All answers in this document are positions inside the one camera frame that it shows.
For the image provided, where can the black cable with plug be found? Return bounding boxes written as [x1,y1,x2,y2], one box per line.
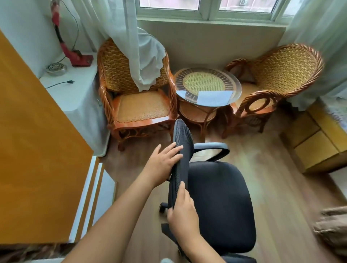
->
[47,80,75,89]

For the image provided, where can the round glass-topped wicker table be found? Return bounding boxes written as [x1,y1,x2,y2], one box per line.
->
[173,67,242,136]

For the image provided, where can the black mesh office chair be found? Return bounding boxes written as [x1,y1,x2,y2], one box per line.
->
[158,119,257,263]

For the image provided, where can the white drawer unit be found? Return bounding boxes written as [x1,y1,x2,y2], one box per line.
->
[68,156,117,243]

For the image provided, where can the thin black wall cable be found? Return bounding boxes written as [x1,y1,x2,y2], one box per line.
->
[58,0,80,64]

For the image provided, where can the person's right hand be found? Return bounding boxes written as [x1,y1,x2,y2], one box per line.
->
[167,181,202,245]

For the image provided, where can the person's right forearm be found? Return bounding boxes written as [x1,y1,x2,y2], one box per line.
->
[177,235,226,263]

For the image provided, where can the yellow wooden bed drawers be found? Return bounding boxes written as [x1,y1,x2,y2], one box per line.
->
[279,102,347,174]

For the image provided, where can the brown crumpled blanket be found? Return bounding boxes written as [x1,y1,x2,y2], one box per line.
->
[313,206,347,256]

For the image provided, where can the white covered cabinet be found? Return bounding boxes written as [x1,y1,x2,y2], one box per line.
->
[39,53,112,158]

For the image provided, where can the white sheer curtain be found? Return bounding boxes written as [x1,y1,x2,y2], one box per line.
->
[278,0,347,111]
[70,0,166,92]

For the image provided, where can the white window frame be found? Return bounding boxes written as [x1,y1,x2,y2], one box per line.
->
[135,0,304,25]

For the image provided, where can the person's left hand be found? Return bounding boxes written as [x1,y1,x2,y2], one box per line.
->
[140,142,184,189]

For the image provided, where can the orange wooden desk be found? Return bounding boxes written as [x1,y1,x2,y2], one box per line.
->
[0,30,94,244]

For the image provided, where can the wicker armchair with round back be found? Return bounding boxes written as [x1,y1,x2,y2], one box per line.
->
[222,43,325,139]

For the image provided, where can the wicker armchair with square seat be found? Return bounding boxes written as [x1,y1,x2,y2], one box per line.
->
[97,38,179,152]

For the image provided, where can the round metal grille disc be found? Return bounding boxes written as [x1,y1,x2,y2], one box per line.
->
[45,63,68,76]

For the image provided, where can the red handheld appliance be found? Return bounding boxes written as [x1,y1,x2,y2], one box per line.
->
[50,0,94,68]

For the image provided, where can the person's left forearm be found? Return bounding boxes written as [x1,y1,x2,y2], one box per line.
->
[62,173,157,263]

